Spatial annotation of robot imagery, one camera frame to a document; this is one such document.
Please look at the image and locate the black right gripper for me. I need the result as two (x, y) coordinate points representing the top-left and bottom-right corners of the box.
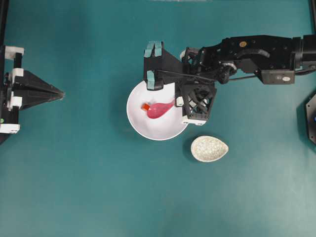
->
(143, 41), (217, 125)

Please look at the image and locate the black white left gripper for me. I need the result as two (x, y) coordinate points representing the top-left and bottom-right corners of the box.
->
(0, 45), (64, 143)

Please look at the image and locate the small red block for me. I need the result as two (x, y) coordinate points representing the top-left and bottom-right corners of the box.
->
(141, 103), (150, 111)

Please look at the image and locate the pink plastic spoon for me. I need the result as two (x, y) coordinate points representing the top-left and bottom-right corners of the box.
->
(147, 99), (175, 119)

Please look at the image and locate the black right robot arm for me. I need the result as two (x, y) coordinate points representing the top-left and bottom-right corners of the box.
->
(143, 35), (316, 125)

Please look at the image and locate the black right robot arm base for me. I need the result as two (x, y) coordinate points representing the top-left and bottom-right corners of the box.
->
(305, 94), (316, 144)

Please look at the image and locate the white round bowl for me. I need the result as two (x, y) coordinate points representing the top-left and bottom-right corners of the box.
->
(126, 81), (188, 141)

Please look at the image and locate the speckled teardrop spoon rest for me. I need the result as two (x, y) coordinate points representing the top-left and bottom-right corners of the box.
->
(191, 136), (229, 162)

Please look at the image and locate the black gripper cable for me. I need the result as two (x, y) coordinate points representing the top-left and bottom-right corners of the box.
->
(154, 65), (316, 83)

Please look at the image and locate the black aluminium frame rail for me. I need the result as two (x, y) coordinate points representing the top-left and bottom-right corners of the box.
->
(0, 0), (9, 46)

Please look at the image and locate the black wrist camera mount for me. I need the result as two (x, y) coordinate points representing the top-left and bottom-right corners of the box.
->
(259, 70), (295, 85)

